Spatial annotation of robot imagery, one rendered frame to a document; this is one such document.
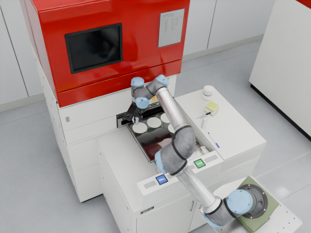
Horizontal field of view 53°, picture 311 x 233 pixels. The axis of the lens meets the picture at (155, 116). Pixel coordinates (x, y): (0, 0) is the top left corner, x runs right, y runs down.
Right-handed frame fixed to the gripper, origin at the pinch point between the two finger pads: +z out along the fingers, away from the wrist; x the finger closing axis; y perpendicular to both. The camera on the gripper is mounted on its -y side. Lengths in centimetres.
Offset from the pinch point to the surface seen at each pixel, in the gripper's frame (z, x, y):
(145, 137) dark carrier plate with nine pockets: 9.7, -7.4, 1.1
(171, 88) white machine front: -6.8, -3.9, 37.3
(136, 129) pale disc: 9.5, 1.1, 3.4
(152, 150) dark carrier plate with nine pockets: 9.7, -18.1, -5.3
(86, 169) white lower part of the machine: 50, 29, -23
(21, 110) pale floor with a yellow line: 99, 168, 17
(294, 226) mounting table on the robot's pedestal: 18, -111, 2
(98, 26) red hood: -69, 16, -10
